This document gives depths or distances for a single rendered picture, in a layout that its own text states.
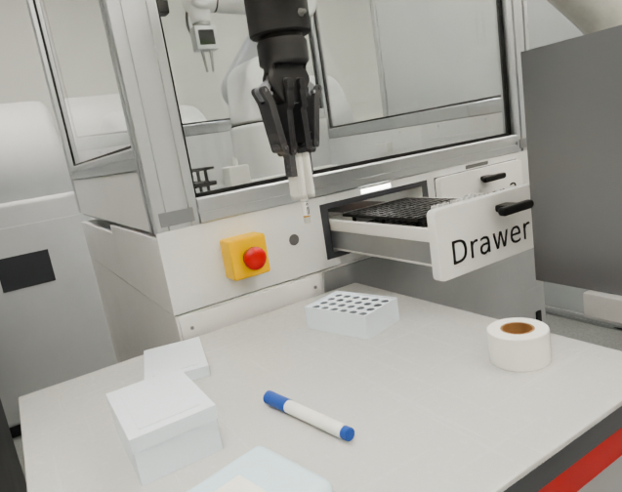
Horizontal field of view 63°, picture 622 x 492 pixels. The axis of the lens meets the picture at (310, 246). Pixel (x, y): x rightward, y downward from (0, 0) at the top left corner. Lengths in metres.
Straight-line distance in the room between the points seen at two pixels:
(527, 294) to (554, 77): 0.76
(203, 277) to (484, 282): 0.74
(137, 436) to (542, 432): 0.38
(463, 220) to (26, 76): 3.58
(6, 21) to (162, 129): 3.32
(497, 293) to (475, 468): 0.94
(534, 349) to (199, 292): 0.55
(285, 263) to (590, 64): 0.59
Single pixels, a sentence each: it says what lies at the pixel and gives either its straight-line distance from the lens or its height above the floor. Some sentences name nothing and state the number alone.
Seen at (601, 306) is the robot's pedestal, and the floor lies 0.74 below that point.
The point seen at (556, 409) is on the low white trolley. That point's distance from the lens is 0.58.
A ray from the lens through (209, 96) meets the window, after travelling 0.94.
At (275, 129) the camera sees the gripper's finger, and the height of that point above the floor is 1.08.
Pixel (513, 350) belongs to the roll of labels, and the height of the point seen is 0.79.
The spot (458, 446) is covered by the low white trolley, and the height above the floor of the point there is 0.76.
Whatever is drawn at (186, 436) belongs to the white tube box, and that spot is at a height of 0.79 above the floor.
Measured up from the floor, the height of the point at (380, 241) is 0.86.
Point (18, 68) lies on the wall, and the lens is 4.09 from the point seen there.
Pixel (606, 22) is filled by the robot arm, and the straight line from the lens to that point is 1.06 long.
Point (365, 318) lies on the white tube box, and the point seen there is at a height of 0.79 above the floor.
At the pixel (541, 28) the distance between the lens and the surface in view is 2.72.
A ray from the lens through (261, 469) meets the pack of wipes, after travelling 0.45.
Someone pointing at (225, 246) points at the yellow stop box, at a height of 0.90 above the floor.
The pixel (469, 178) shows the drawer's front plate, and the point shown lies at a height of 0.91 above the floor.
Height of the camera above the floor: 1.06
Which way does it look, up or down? 12 degrees down
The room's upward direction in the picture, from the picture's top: 9 degrees counter-clockwise
